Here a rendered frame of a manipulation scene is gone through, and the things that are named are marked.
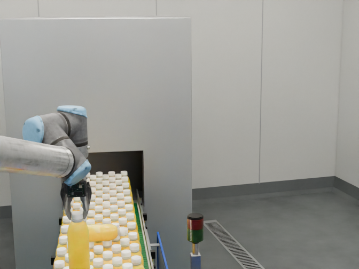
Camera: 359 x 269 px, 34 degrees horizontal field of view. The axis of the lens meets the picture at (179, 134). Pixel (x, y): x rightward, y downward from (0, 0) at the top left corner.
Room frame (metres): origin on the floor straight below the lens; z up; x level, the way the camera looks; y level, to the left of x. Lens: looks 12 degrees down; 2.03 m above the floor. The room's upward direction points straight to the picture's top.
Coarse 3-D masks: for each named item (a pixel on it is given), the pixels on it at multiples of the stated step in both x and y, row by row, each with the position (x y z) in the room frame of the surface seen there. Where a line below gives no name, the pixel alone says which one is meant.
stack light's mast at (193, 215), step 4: (188, 216) 2.16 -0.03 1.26; (192, 216) 2.16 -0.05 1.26; (196, 216) 2.16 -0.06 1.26; (200, 216) 2.15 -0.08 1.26; (192, 244) 2.17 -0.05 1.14; (196, 244) 2.16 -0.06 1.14; (192, 248) 2.17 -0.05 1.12; (196, 248) 2.16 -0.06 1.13; (192, 252) 2.17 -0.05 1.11; (196, 252) 2.16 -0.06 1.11
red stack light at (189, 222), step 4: (188, 220) 2.15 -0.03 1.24; (192, 220) 2.14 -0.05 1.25; (196, 220) 2.14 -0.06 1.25; (200, 220) 2.14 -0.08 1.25; (188, 224) 2.15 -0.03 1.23; (192, 224) 2.14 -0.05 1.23; (196, 224) 2.14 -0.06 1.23; (200, 224) 2.14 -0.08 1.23; (188, 228) 2.15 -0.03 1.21; (192, 228) 2.14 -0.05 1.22; (196, 228) 2.14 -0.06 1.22; (200, 228) 2.14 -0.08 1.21
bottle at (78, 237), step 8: (72, 224) 1.84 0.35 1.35; (80, 224) 1.83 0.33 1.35; (72, 232) 1.82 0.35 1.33; (80, 232) 1.82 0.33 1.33; (88, 232) 1.85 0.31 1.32; (72, 240) 1.82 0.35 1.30; (80, 240) 1.82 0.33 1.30; (88, 240) 1.85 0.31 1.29; (72, 248) 1.82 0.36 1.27; (80, 248) 1.82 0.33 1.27; (88, 248) 1.84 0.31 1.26; (72, 256) 1.82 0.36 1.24; (80, 256) 1.82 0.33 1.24; (88, 256) 1.84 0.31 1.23; (72, 264) 1.83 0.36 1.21; (80, 264) 1.82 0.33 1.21; (88, 264) 1.84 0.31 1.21
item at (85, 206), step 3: (87, 195) 1.85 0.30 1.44; (81, 198) 1.84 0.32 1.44; (84, 198) 1.82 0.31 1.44; (87, 198) 1.85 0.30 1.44; (84, 201) 1.82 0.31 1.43; (87, 201) 1.85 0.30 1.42; (84, 204) 1.84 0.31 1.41; (87, 204) 1.84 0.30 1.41; (84, 207) 1.85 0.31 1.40; (87, 207) 1.84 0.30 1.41; (84, 210) 1.85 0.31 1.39; (87, 210) 1.83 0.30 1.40; (84, 213) 1.85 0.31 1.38; (87, 213) 1.85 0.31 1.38; (84, 216) 1.85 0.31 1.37
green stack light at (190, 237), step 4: (188, 232) 2.15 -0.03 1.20; (192, 232) 2.14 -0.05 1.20; (196, 232) 2.14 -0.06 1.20; (200, 232) 2.14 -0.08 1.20; (188, 236) 2.15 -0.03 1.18; (192, 236) 2.14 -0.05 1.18; (196, 236) 2.14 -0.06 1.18; (200, 236) 2.14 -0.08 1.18; (188, 240) 2.15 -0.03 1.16; (192, 240) 2.14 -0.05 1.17; (196, 240) 2.14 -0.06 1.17; (200, 240) 2.14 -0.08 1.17
